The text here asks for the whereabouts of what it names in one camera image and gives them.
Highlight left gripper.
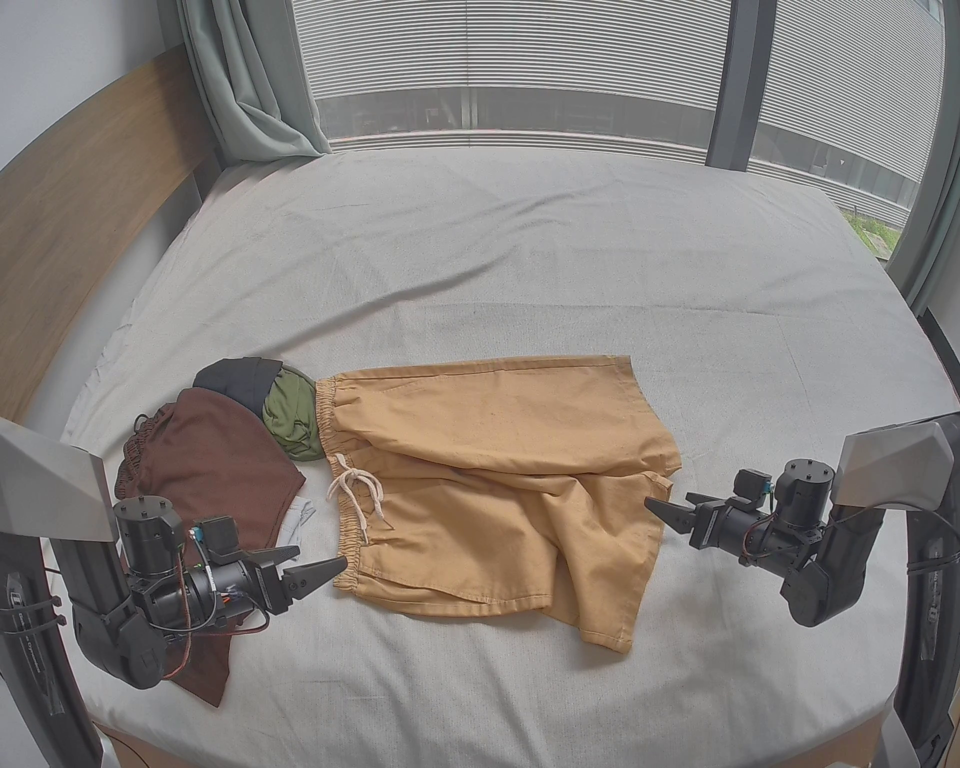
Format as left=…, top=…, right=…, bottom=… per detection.
left=186, top=546, right=349, bottom=618

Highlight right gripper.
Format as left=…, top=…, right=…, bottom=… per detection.
left=643, top=490, right=783, bottom=561

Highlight tan shorts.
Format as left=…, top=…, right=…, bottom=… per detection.
left=313, top=354, right=682, bottom=654

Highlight pale blue garment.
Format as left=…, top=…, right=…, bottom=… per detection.
left=277, top=493, right=318, bottom=555

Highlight brown shorts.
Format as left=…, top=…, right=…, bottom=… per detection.
left=118, top=391, right=307, bottom=708

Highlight green garment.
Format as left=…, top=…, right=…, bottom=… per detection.
left=261, top=366, right=325, bottom=462

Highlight black garment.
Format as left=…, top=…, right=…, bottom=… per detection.
left=192, top=358, right=285, bottom=429

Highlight bed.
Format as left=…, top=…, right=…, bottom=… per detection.
left=0, top=45, right=960, bottom=768

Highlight blue-green curtain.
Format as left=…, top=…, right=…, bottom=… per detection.
left=888, top=90, right=960, bottom=320
left=180, top=0, right=333, bottom=168

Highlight window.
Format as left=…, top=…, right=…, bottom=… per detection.
left=288, top=0, right=948, bottom=264

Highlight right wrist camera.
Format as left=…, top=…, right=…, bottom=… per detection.
left=732, top=468, right=775, bottom=517

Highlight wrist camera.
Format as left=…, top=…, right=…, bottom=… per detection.
left=190, top=514, right=243, bottom=565
left=732, top=468, right=775, bottom=517

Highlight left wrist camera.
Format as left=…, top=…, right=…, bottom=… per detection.
left=190, top=514, right=243, bottom=565

